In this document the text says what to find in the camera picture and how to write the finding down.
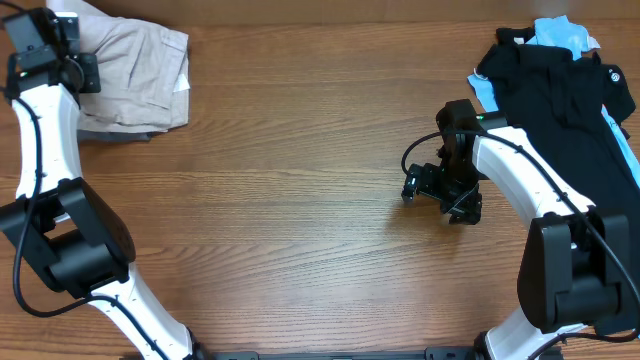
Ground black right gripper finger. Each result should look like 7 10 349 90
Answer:
401 164 423 203
447 187 482 225

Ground beige shorts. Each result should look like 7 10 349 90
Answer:
46 0 190 134

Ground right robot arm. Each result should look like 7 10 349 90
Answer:
402 99 639 360

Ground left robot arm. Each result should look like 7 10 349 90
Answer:
1 7 210 359

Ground folded grey shorts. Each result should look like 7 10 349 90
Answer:
77 130 153 143

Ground black shirt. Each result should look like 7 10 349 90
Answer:
477 28 639 278

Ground light blue shirt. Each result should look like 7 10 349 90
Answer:
467 15 639 184

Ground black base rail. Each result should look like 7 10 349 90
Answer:
211 347 472 360

